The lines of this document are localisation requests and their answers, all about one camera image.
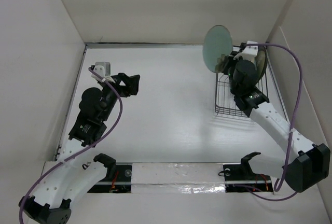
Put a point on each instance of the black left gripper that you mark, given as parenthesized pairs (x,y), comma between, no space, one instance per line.
(130,82)

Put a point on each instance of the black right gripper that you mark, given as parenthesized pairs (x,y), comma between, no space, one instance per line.
(230,60)

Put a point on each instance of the teal round flower plate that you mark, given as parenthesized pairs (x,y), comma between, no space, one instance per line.
(217,45)

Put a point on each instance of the grey rimmed cream round plate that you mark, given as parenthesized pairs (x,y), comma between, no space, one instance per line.
(261,62)

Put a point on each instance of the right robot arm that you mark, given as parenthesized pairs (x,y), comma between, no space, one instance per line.
(305,163)

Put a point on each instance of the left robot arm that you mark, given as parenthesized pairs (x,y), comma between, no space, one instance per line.
(52,197)

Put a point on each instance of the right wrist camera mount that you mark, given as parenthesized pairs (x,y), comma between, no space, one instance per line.
(248,51)

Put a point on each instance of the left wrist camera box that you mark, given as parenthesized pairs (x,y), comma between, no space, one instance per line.
(102,68)

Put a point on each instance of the black wire dish rack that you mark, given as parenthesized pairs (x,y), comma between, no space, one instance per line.
(224,103)

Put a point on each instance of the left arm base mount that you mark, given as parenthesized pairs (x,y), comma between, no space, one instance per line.
(120,182)

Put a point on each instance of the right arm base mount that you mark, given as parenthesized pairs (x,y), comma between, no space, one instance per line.
(240,178)

